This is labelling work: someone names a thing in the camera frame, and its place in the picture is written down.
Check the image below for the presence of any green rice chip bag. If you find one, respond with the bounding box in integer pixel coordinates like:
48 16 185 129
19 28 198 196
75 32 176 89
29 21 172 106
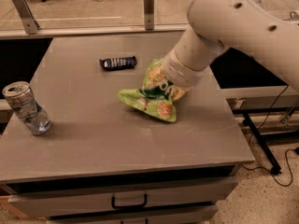
117 59 190 122

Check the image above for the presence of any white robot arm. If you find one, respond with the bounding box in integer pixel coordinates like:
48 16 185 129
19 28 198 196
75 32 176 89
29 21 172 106
163 0 299 91

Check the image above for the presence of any dark rxbar blueberry bar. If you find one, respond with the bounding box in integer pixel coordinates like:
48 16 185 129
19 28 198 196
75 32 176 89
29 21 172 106
99 56 137 71

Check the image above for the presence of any grey drawer cabinet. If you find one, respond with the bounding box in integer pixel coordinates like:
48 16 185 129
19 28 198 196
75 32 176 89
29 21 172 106
0 33 253 224

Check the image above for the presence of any silver drink can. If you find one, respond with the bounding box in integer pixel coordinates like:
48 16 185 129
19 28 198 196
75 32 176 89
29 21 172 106
2 81 51 135

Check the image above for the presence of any black metal stand leg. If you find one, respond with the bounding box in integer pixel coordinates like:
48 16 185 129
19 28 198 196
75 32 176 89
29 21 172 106
243 113 281 175

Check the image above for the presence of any black drawer handle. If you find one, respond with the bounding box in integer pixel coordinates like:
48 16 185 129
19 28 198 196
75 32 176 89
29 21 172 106
111 194 148 210

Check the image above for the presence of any black floor cable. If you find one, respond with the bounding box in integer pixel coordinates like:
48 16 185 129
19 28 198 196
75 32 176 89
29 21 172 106
241 84 299 188

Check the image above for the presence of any middle metal rail bracket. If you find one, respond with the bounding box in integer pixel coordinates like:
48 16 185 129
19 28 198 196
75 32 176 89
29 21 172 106
143 0 154 30

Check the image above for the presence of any metal rail bracket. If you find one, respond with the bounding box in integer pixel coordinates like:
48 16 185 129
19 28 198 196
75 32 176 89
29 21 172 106
12 0 39 35
143 0 154 30

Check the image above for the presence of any left metal rail bracket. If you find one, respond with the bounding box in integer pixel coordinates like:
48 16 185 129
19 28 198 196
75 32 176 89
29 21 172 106
12 0 39 35

